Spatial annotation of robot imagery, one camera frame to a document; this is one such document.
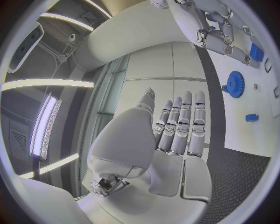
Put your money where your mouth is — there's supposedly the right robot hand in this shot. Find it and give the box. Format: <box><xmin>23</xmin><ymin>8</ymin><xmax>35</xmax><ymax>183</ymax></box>
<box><xmin>164</xmin><ymin>0</ymin><xmax>262</xmax><ymax>69</ymax></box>

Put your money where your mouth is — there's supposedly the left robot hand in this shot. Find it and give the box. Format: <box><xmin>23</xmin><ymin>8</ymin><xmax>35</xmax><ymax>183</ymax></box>
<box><xmin>76</xmin><ymin>87</ymin><xmax>214</xmax><ymax>224</ymax></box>

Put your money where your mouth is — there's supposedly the white task board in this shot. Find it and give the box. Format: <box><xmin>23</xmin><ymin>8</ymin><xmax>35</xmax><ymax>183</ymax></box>
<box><xmin>204</xmin><ymin>0</ymin><xmax>280</xmax><ymax>158</ymax></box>

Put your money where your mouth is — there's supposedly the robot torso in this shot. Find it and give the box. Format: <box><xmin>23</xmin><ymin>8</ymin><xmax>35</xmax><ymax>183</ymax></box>
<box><xmin>87</xmin><ymin>0</ymin><xmax>194</xmax><ymax>63</ymax></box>

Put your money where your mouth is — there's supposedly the large blue block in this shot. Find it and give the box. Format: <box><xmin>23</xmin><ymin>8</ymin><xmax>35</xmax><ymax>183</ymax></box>
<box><xmin>250</xmin><ymin>43</ymin><xmax>265</xmax><ymax>62</ymax></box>

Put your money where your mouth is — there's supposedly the blue gear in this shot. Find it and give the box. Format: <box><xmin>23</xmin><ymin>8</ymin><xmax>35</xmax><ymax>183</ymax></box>
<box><xmin>221</xmin><ymin>70</ymin><xmax>246</xmax><ymax>99</ymax></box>

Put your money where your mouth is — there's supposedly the glowing light bar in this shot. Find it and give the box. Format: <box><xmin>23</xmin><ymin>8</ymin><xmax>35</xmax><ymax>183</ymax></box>
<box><xmin>28</xmin><ymin>92</ymin><xmax>64</xmax><ymax>181</ymax></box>

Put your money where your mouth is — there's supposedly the white oval sensor housing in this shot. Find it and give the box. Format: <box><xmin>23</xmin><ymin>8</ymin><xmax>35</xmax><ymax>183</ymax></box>
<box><xmin>7</xmin><ymin>22</ymin><xmax>45</xmax><ymax>74</ymax></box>

